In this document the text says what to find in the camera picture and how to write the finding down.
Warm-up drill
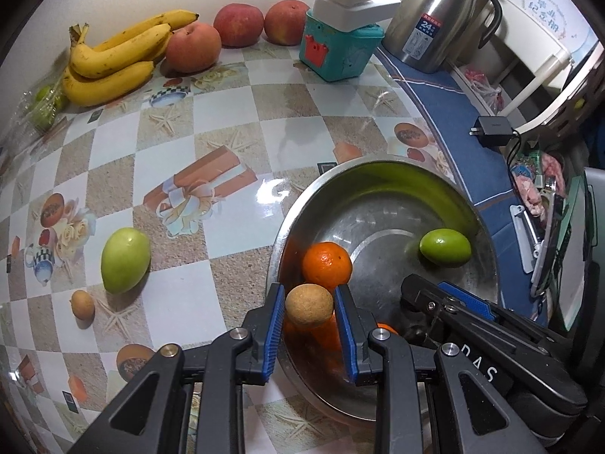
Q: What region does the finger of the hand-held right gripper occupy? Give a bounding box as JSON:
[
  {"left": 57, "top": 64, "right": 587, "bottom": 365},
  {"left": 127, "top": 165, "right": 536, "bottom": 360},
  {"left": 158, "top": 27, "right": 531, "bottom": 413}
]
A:
[
  {"left": 401, "top": 273, "right": 455, "bottom": 337},
  {"left": 437, "top": 281, "right": 497, "bottom": 320}
]

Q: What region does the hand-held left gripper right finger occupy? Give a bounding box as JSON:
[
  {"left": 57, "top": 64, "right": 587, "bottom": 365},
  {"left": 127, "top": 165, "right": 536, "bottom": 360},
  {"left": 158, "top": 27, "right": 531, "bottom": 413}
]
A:
[{"left": 334, "top": 284, "right": 546, "bottom": 454}]

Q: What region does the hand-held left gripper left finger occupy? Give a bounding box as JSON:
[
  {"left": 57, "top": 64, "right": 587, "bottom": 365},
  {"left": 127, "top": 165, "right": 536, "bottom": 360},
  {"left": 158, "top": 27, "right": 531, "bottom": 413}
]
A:
[{"left": 66, "top": 283, "right": 287, "bottom": 454}]

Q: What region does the black plum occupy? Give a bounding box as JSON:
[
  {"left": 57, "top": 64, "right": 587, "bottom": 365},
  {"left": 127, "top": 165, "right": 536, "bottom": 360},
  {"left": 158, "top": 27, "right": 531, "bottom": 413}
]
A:
[{"left": 402, "top": 324, "right": 432, "bottom": 348}]

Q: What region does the brown longan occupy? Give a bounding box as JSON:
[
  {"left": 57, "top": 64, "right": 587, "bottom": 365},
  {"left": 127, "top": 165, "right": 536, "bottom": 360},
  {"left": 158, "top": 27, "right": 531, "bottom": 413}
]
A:
[
  {"left": 71, "top": 291, "right": 96, "bottom": 320},
  {"left": 285, "top": 284, "right": 334, "bottom": 328}
]

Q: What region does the green mango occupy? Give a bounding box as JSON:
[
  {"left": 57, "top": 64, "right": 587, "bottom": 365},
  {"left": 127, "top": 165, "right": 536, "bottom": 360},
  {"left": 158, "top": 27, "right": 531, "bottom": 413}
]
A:
[
  {"left": 419, "top": 228, "right": 472, "bottom": 264},
  {"left": 101, "top": 228, "right": 152, "bottom": 294}
]

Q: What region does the steel bowl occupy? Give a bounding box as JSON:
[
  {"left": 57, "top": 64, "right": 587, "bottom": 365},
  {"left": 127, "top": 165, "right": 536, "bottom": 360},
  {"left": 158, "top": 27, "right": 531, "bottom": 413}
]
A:
[{"left": 266, "top": 157, "right": 499, "bottom": 424}]

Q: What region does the pink printed packet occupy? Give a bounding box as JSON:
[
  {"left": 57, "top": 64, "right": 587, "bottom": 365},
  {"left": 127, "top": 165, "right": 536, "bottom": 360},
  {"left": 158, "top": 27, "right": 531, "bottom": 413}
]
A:
[{"left": 510, "top": 151, "right": 565, "bottom": 218}]

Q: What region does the black charger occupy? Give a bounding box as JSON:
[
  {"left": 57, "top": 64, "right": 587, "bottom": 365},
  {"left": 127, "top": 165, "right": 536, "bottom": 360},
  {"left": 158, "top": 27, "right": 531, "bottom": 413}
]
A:
[{"left": 469, "top": 116, "right": 518, "bottom": 148}]

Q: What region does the pink plastic bag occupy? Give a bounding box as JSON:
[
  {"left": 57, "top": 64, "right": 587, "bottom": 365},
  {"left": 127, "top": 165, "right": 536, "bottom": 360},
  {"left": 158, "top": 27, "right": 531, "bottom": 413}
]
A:
[{"left": 461, "top": 67, "right": 503, "bottom": 114}]

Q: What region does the printed checkered tablecloth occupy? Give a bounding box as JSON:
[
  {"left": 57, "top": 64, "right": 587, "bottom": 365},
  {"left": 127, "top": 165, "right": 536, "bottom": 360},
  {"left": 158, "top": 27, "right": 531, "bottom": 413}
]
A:
[{"left": 0, "top": 42, "right": 563, "bottom": 454}]

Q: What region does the white plastic rack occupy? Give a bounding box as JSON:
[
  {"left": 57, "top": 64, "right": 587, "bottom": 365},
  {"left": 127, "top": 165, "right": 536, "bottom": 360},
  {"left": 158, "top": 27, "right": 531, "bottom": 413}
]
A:
[{"left": 492, "top": 0, "right": 605, "bottom": 152}]

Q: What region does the teal toy box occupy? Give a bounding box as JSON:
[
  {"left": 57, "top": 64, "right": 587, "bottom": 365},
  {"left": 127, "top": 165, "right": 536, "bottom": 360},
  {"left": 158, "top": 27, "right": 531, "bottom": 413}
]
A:
[{"left": 299, "top": 9, "right": 385, "bottom": 82}]

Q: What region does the steel thermos jug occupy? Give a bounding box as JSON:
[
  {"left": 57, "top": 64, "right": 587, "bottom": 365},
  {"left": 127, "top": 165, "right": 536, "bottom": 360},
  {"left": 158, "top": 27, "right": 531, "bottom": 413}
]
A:
[{"left": 382, "top": 0, "right": 503, "bottom": 74}]

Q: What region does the red peach left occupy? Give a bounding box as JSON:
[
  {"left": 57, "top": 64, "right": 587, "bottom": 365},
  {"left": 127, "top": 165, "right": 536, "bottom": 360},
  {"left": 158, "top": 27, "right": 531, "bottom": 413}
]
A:
[{"left": 165, "top": 23, "right": 222, "bottom": 74}]

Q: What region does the yellow banana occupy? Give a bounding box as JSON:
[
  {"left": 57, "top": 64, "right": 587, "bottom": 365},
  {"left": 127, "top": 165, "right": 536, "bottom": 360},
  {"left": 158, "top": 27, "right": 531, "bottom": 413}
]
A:
[
  {"left": 92, "top": 9, "right": 199, "bottom": 53},
  {"left": 63, "top": 61, "right": 156, "bottom": 107},
  {"left": 70, "top": 23, "right": 172, "bottom": 79}
]

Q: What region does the white printed card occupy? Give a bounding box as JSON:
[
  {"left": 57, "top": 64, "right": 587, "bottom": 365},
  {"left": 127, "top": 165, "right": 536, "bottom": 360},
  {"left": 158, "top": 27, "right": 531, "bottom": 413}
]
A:
[{"left": 513, "top": 0, "right": 596, "bottom": 48}]

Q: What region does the red apple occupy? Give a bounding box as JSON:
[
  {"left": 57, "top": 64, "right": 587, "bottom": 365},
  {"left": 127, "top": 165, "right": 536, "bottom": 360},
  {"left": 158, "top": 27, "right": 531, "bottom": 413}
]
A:
[
  {"left": 214, "top": 3, "right": 264, "bottom": 48},
  {"left": 264, "top": 0, "right": 310, "bottom": 47}
]

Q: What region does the small green fruit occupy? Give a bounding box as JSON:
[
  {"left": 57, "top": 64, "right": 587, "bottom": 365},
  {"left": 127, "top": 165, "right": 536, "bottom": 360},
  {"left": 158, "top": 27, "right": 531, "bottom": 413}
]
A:
[{"left": 31, "top": 86, "right": 67, "bottom": 131}]

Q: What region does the clear plastic bag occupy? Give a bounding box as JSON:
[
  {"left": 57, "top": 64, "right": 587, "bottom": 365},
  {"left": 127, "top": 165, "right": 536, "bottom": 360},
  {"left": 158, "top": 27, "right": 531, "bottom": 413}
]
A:
[{"left": 9, "top": 80, "right": 71, "bottom": 138}]

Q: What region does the black charger cable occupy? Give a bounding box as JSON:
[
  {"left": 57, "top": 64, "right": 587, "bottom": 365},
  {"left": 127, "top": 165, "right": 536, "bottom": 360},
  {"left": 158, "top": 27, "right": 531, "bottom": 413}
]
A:
[{"left": 505, "top": 130, "right": 526, "bottom": 185}]

